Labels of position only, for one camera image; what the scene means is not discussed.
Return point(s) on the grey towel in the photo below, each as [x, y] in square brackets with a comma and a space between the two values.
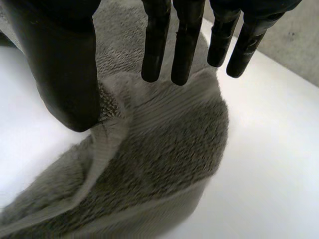
[154, 149]

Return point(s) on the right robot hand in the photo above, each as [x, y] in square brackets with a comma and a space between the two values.
[62, 74]

